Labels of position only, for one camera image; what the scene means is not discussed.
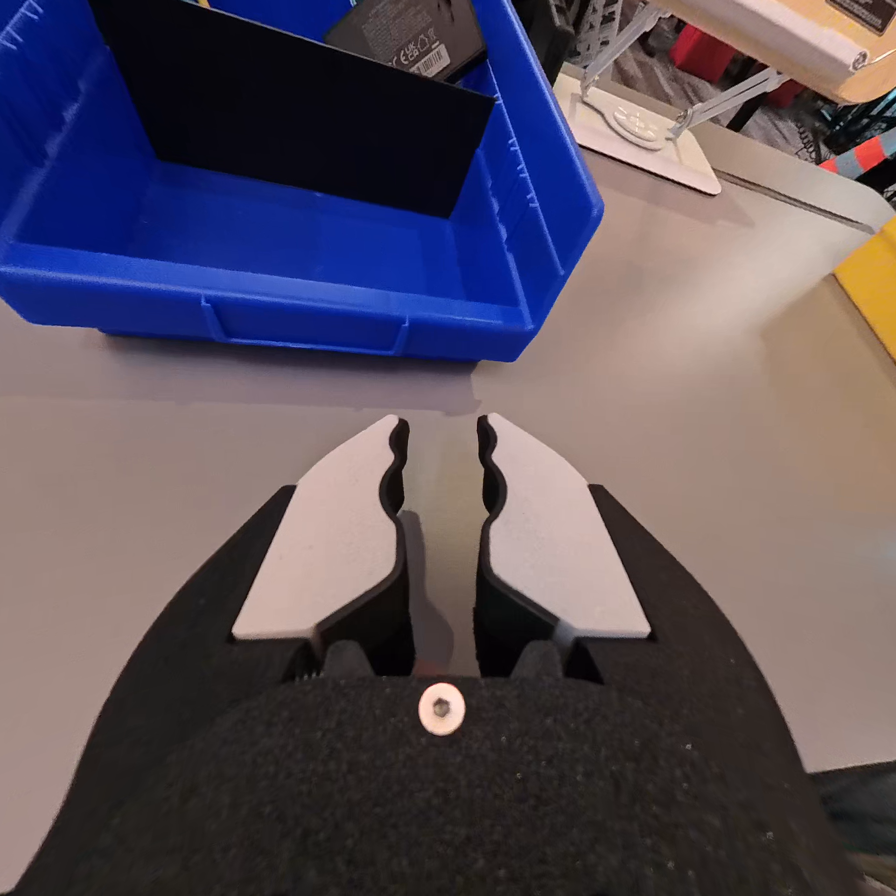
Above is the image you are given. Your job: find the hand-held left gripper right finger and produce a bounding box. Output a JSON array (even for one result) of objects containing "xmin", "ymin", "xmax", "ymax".
[{"xmin": 476, "ymin": 413, "xmax": 653, "ymax": 679}]

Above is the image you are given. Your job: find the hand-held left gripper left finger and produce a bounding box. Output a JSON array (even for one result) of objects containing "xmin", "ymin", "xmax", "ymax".
[{"xmin": 231, "ymin": 414, "xmax": 410, "ymax": 679}]

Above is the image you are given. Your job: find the blue storage bin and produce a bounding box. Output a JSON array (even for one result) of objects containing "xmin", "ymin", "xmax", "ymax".
[{"xmin": 0, "ymin": 0, "xmax": 604, "ymax": 364}]

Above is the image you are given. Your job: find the yellow storage bin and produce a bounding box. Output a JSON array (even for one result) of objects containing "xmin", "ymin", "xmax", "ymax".
[{"xmin": 833, "ymin": 218, "xmax": 896, "ymax": 359}]

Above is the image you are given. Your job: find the black network switch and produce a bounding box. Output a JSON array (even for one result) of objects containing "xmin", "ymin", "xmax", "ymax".
[{"xmin": 323, "ymin": 0, "xmax": 487, "ymax": 81}]

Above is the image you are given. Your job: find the wooden panel on white arm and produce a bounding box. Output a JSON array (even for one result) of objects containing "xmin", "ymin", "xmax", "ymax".
[{"xmin": 581, "ymin": 0, "xmax": 896, "ymax": 141}]

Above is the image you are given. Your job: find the person's dark clothing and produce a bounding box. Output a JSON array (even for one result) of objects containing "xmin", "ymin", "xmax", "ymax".
[{"xmin": 812, "ymin": 763, "xmax": 896, "ymax": 876}]

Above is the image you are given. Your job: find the black bin divider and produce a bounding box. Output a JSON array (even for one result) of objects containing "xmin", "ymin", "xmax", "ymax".
[{"xmin": 91, "ymin": 0, "xmax": 497, "ymax": 219}]

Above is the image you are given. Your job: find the orange traffic cone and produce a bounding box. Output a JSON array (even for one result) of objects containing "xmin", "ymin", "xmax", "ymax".
[{"xmin": 819, "ymin": 135, "xmax": 896, "ymax": 186}]

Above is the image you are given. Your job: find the red box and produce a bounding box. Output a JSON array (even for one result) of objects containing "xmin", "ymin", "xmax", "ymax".
[{"xmin": 670, "ymin": 24, "xmax": 739, "ymax": 85}]

